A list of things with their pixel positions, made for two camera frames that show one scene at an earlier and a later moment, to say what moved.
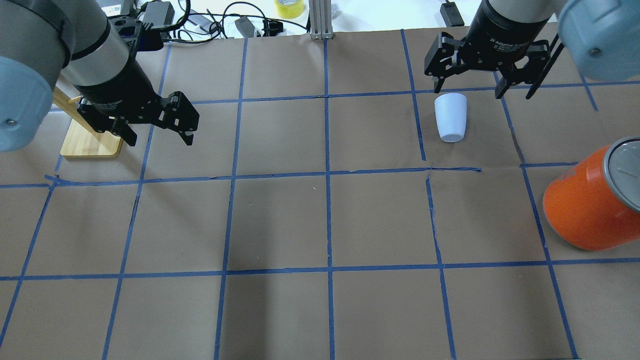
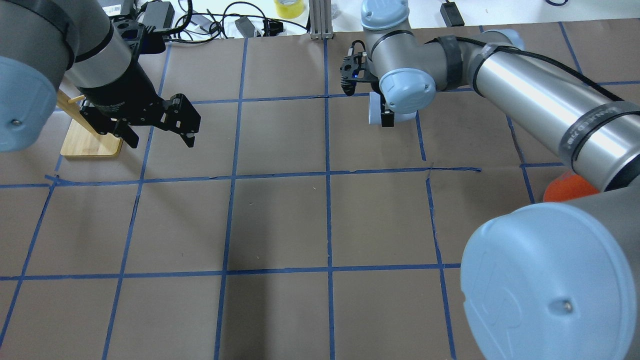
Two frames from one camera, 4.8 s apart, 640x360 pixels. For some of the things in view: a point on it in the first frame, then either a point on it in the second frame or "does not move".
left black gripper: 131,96 does not move
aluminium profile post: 321,19 does not move
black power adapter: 451,14 does not move
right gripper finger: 539,53 → 387,116
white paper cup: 450,110 → 375,111
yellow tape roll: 289,9 does not move
